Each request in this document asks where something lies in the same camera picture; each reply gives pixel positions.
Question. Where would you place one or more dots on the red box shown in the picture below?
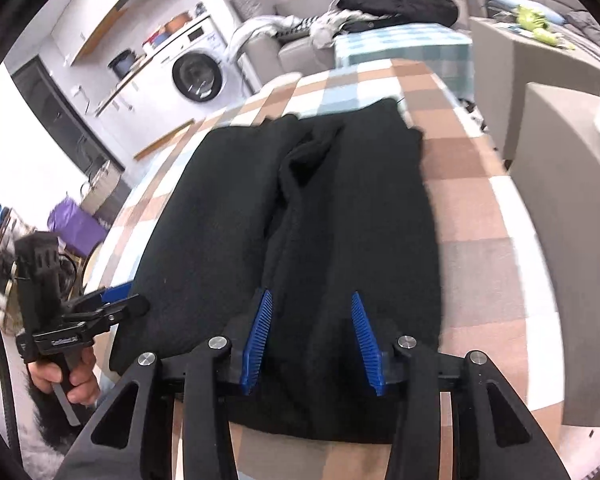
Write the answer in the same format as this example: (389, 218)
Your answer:
(152, 42)

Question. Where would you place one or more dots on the brown blue plaid blanket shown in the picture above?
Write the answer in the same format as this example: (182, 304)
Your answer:
(480, 270)

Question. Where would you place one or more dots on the white washing machine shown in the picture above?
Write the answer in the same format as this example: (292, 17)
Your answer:
(195, 72)

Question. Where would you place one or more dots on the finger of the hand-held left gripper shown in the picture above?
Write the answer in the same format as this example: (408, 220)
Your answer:
(115, 291)
(125, 308)

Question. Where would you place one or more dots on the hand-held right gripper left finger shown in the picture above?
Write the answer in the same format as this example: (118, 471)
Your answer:
(257, 345)

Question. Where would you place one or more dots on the purple bag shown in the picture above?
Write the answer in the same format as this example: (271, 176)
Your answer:
(75, 230)

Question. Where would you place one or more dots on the green plush toy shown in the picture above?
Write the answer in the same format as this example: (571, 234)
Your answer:
(540, 25)

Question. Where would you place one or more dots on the grey sofa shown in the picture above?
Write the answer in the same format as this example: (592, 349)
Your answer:
(290, 60)

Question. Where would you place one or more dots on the black jacket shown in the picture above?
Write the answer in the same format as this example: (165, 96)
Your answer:
(400, 0)

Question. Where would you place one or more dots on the black sweater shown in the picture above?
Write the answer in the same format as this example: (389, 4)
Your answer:
(330, 210)

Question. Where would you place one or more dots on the houndstooth pillow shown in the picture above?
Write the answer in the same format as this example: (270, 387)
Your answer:
(297, 27)

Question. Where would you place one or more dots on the white upper cabinet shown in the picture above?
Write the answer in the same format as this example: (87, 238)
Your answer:
(95, 15)

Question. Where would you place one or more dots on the blue pillow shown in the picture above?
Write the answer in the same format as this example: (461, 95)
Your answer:
(505, 0)

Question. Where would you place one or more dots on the person's left hand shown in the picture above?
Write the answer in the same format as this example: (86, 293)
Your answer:
(85, 380)

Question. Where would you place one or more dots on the white base cabinets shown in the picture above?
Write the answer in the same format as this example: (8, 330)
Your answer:
(145, 125)

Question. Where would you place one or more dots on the blue checked cloth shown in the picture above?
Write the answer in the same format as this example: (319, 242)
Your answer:
(405, 55)

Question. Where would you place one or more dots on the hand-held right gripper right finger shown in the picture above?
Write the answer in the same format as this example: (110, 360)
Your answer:
(367, 345)

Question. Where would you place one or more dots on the white grey garment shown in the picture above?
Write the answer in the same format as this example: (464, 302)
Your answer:
(327, 30)

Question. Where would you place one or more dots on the woven laundry basket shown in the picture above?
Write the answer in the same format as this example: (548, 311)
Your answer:
(105, 190)

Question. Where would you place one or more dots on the pale blue cloth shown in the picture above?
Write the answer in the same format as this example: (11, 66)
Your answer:
(252, 35)

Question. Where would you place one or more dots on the metal shoe rack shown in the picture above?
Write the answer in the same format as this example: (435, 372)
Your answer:
(0, 250)

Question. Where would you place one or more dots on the white fluffy rug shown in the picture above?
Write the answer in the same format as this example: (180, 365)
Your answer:
(35, 455)

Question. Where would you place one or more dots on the black cooking pot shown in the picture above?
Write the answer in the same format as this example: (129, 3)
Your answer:
(121, 64)

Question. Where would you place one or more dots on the grey low cabinet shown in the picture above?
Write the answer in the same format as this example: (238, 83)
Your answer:
(530, 90)
(570, 260)

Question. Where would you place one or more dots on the grey quilt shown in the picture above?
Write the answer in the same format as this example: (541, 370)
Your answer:
(587, 32)

